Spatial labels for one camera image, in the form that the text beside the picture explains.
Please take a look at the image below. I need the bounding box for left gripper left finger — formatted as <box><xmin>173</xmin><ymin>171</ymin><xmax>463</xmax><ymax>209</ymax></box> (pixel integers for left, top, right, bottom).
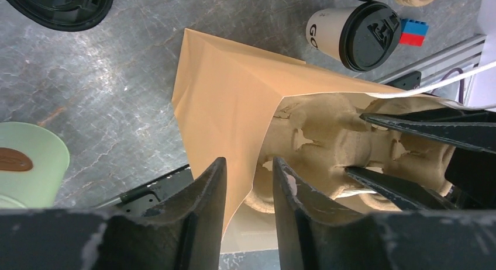
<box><xmin>1</xmin><ymin>157</ymin><xmax>227</xmax><ymax>269</ymax></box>

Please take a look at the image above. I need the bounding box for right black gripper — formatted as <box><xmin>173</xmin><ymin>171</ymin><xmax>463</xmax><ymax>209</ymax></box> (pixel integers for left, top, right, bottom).
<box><xmin>345</xmin><ymin>111</ymin><xmax>495</xmax><ymax>210</ymax></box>

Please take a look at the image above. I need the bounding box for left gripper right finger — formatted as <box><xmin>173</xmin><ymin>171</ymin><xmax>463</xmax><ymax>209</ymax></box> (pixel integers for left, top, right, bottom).
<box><xmin>273</xmin><ymin>157</ymin><xmax>495</xmax><ymax>269</ymax></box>

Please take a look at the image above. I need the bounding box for brown paper bag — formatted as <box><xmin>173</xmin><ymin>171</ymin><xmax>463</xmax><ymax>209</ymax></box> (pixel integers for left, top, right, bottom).
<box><xmin>171</xmin><ymin>27</ymin><xmax>496</xmax><ymax>238</ymax></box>

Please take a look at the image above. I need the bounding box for white paper cup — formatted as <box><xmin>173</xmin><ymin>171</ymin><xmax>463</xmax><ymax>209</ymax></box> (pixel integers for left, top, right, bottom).
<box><xmin>305</xmin><ymin>7</ymin><xmax>355</xmax><ymax>61</ymax></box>

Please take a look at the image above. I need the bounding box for red and blue block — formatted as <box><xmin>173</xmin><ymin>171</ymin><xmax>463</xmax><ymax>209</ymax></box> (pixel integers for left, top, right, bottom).
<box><xmin>399</xmin><ymin>19</ymin><xmax>429</xmax><ymax>47</ymax></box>

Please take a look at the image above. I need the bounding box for green cup holder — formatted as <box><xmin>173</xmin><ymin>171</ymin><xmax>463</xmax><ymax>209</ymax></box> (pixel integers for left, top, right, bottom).
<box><xmin>1</xmin><ymin>122</ymin><xmax>70</xmax><ymax>209</ymax></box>

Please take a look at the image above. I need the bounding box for stack of black lids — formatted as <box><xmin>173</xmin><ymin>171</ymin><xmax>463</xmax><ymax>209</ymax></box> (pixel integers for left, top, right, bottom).
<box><xmin>6</xmin><ymin>0</ymin><xmax>113</xmax><ymax>32</ymax></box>

